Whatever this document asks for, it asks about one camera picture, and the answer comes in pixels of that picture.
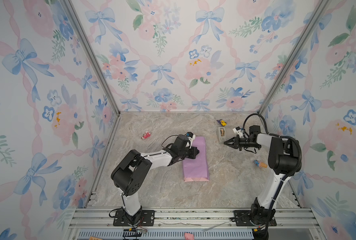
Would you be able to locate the red pink toy figure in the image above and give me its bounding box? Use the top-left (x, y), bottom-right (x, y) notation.
top-left (142, 131), bottom-right (151, 140)

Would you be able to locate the blue pink toy figure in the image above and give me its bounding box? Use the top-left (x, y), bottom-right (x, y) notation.
top-left (254, 160), bottom-right (268, 168)

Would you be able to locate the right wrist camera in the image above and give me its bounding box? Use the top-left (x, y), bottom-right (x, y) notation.
top-left (233, 125), bottom-right (261, 138)

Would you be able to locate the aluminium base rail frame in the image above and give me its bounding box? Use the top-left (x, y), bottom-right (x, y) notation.
top-left (64, 207), bottom-right (327, 240)

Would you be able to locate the aluminium corner post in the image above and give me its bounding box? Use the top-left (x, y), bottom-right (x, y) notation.
top-left (59, 0), bottom-right (121, 117)
top-left (256, 0), bottom-right (331, 114)

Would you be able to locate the aluminium corner post left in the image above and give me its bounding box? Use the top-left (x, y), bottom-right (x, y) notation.
top-left (59, 0), bottom-right (121, 117)

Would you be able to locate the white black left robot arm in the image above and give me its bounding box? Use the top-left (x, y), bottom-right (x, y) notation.
top-left (111, 146), bottom-right (200, 227)

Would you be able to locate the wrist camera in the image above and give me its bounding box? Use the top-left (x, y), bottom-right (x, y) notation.
top-left (175, 132), bottom-right (196, 149)
top-left (233, 125), bottom-right (261, 138)

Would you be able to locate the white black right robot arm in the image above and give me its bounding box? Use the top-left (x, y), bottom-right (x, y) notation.
top-left (224, 133), bottom-right (302, 226)

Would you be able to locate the aluminium corner post right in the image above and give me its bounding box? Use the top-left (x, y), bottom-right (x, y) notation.
top-left (256, 0), bottom-right (331, 114)

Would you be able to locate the yellow purple toy figure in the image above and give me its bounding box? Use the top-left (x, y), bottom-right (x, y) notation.
top-left (217, 120), bottom-right (227, 127)

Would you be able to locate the grey tape dispenser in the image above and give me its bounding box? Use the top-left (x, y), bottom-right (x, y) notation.
top-left (217, 127), bottom-right (228, 144)

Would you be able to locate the black corrugated cable conduit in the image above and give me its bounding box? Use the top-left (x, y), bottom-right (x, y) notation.
top-left (242, 113), bottom-right (302, 229)

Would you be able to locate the pink object front edge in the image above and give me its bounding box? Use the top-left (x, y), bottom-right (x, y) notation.
top-left (184, 233), bottom-right (195, 240)

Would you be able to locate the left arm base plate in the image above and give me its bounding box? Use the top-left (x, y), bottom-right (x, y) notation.
top-left (109, 209), bottom-right (155, 227)

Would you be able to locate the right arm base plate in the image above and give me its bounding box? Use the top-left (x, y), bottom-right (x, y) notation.
top-left (230, 210), bottom-right (266, 227)

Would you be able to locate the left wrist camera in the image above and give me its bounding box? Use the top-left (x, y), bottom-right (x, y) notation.
top-left (175, 132), bottom-right (196, 149)

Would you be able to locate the pink purple wrapping paper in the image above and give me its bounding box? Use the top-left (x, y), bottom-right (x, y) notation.
top-left (183, 137), bottom-right (210, 182)

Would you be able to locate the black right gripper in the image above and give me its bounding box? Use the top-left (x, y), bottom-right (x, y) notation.
top-left (223, 135), bottom-right (259, 151)

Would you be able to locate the grey slotted cable duct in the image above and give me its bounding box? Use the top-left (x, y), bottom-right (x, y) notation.
top-left (76, 229), bottom-right (255, 240)

